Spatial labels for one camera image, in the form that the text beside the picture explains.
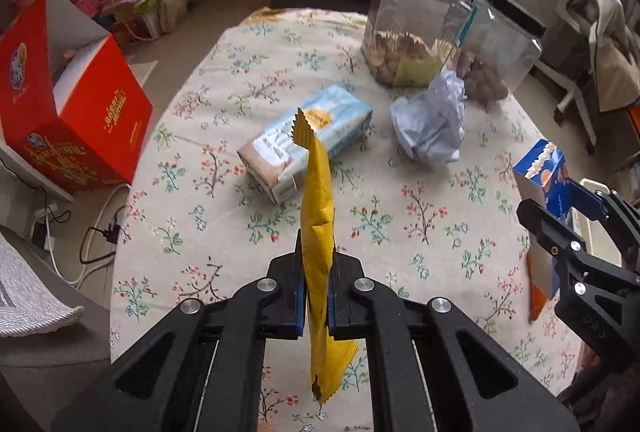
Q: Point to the person's right forearm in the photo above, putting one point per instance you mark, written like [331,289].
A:
[610,402]

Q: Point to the black charger plug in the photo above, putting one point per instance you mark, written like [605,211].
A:
[109,232]

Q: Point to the grey woven mat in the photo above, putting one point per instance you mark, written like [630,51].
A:
[30,292]

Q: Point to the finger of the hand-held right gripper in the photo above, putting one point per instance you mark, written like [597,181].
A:
[585,199]
[550,232]

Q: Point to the white power strip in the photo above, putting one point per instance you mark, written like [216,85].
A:
[47,227]

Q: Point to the pale blue carton pack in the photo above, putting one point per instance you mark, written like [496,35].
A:
[310,142]

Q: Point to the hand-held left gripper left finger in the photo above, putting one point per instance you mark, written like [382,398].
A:
[300,312]

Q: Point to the clear jar with brown nuts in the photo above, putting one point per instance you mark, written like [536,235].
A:
[505,52]

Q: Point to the red cardboard box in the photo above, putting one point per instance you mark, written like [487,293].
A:
[75,122]

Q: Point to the pale plastic wrap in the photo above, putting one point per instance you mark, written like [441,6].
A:
[430,122]

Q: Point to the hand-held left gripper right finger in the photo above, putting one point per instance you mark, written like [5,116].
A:
[331,317]

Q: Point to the white office chair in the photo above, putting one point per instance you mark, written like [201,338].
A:
[572,92]

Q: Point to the yellow snack wrapper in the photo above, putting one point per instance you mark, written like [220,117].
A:
[317,212]

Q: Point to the blue snack box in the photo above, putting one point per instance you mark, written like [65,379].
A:
[540,172]

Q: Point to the clear jar with light nuts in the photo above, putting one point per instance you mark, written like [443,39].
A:
[410,12]

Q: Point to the floral tablecloth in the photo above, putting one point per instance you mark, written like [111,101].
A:
[225,112]

